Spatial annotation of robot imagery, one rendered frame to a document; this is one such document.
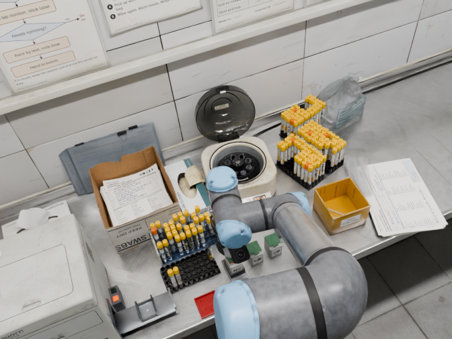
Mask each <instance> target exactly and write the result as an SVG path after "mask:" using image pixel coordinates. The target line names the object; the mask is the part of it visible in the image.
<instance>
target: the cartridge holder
mask: <svg viewBox="0 0 452 339"><path fill-rule="evenodd" d="M222 264H223V266H224V268H225V270H226V272H227V275H228V277H229V279H230V281H231V282H233V281H235V280H246V279H249V277H248V275H247V273H246V270H245V268H244V266H243V269H242V270H239V271H237V272H234V273H233V274H231V273H230V270H229V268H228V266H227V264H226V262H225V259H224V260H222Z"/></svg>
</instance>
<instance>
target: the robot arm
mask: <svg viewBox="0 0 452 339"><path fill-rule="evenodd" d="M237 184H238V180H237V176H236V173H235V172H234V171H233V170H232V169H231V168H230V167H227V166H218V167H215V168H213V169H212V170H211V171H210V172H209V173H208V174H207V176H206V188H207V189H208V194H209V200H210V204H211V210H209V212H210V213H212V214H213V215H212V216H210V222H211V227H212V229H213V231H214V233H215V235H216V236H217V237H218V240H219V241H218V242H217V244H216V247H217V249H218V251H219V252H220V253H221V254H222V255H224V256H226V257H228V258H232V260H233V262H234V263H235V264H240V263H242V262H245V261H246V260H249V259H250V254H249V252H248V249H247V247H246V245H247V244H248V243H249V242H250V241H251V239H252V234H253V233H259V232H262V231H267V230H271V229H277V230H278V232H279V233H280V236H281V237H282V239H283V240H284V242H285V243H286V245H287V247H288V249H289V250H290V252H291V253H292V255H293V257H294V259H295V260H296V262H297V263H298V265H299V267H300V268H294V269H290V270H285V271H282V272H276V273H273V274H267V275H264V276H259V277H255V278H250V279H246V280H235V281H233V282H231V283H229V284H227V285H223V286H220V287H219V288H217V290H216V291H215V293H214V297H213V306H214V311H215V324H216V329H217V336H218V339H344V338H345V337H347V336H348V335H349V334H350V333H351V332H352V331H353V330H354V329H355V328H356V327H357V325H358V324H359V322H360V320H361V318H362V316H363V314H364V312H365V308H366V305H367V297H368V288H367V280H366V277H365V273H364V271H363V269H362V267H361V265H360V264H359V263H358V261H357V260H356V259H355V258H354V257H353V255H352V254H351V253H350V252H348V251H347V250H345V249H344V248H341V247H338V246H335V245H334V243H333V242H332V241H331V240H330V239H329V237H328V236H327V235H326V234H325V233H324V232H323V231H322V230H321V229H320V228H319V226H318V225H317V224H316V223H315V221H314V220H313V219H312V218H311V217H310V216H311V211H310V207H309V202H308V199H307V198H306V195H305V194H304V193H303V192H288V193H285V194H281V195H278V196H272V197H268V198H263V199H259V200H253V201H249V202H244V203H243V202H242V199H241V196H240V193H239V189H238V185H237ZM212 218H213V219H214V220H212Z"/></svg>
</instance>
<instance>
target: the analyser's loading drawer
mask: <svg viewBox="0 0 452 339"><path fill-rule="evenodd" d="M167 289H168V292H165V293H162V294H160V295H158V296H156V297H152V295H150V297H151V298H150V299H147V300H145V301H142V302H140V303H137V302H136V301H135V305H134V306H132V307H129V308H127V309H124V310H122V311H119V312H118V313H115V314H113V317H114V321H115V324H116V326H115V327H116V328H117V330H118V331H119V332H120V334H124V333H126V332H129V331H131V330H133V329H135V328H138V327H140V326H143V325H145V324H148V323H149V322H152V321H154V320H156V319H159V318H161V317H163V316H165V315H168V314H170V313H173V312H175V311H176V313H178V309H177V307H176V304H175V301H174V298H173V296H172V293H171V291H170V288H169V287H168V288H167ZM147 309H148V310H149V311H148V312H147Z"/></svg>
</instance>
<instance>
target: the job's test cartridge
mask: <svg viewBox="0 0 452 339"><path fill-rule="evenodd" d="M225 262H226V264H227V266H228V268H229V270H230V273H231V274H233V273H234V272H237V271H239V270H242V269H243V263H240V264H235V263H233V262H231V263H229V262H228V260H227V259H226V257H225Z"/></svg>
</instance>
